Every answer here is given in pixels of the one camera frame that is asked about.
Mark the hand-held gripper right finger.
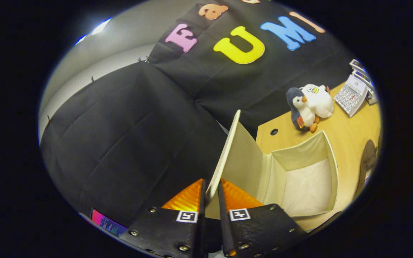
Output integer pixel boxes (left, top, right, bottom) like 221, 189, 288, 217
217, 178, 309, 258

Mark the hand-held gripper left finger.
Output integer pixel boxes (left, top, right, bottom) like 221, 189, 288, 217
120, 178, 207, 258

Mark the beige fabric storage box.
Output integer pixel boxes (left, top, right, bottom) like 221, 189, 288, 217
205, 110, 339, 220

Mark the brown shoe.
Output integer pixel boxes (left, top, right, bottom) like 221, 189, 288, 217
356, 139, 380, 196

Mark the black backdrop cloth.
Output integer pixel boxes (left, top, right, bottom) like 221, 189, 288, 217
40, 0, 357, 230

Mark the grey white penguin plush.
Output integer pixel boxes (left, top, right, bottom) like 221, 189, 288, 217
286, 87, 320, 133

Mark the white round plush toy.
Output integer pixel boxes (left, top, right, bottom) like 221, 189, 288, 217
300, 84, 334, 119

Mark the white patterned calendar book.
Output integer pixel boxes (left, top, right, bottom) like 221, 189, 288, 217
333, 74, 369, 118

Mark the thin white book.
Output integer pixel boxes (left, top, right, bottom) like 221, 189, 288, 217
366, 89, 379, 106

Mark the white book blue cover picture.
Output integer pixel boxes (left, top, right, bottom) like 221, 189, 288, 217
352, 69, 375, 91

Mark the bright ceiling light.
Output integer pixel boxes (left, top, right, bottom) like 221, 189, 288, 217
75, 17, 113, 46

